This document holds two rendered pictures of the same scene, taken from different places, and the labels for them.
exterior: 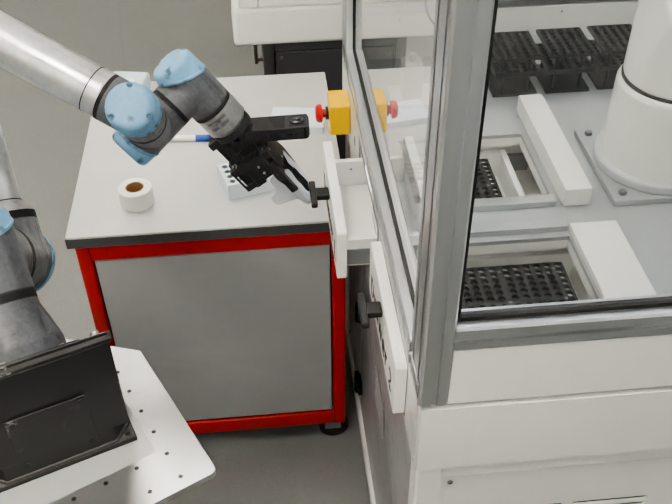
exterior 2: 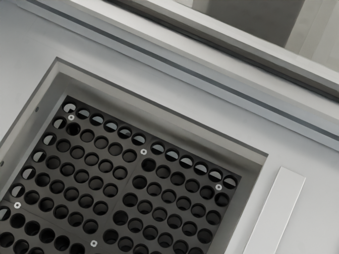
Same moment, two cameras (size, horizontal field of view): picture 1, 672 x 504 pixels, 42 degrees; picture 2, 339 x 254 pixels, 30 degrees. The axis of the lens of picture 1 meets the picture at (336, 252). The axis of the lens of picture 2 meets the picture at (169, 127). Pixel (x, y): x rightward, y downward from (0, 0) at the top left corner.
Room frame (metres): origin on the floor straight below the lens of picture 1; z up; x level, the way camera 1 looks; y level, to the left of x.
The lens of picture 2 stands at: (1.11, -0.37, 1.42)
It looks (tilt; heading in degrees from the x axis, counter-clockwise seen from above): 66 degrees down; 114
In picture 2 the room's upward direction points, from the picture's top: 8 degrees clockwise
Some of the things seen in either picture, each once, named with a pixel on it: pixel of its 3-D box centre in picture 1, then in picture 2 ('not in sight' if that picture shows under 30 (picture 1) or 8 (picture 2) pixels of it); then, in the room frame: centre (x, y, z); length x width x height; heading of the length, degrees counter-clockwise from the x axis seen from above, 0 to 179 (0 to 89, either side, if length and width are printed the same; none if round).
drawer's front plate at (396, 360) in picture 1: (386, 322); not in sight; (1.00, -0.08, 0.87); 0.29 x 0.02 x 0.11; 5
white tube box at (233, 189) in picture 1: (250, 176); not in sight; (1.54, 0.18, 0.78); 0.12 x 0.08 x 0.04; 112
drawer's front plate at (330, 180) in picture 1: (334, 206); not in sight; (1.31, 0.00, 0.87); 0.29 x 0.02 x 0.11; 5
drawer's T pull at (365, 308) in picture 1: (370, 309); not in sight; (1.00, -0.05, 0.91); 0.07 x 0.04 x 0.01; 5
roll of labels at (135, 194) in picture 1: (136, 194); not in sight; (1.48, 0.42, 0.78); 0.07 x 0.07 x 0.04
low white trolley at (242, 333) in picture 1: (225, 267); not in sight; (1.70, 0.29, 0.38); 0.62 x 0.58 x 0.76; 5
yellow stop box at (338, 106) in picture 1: (337, 112); not in sight; (1.64, -0.01, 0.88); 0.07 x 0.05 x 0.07; 5
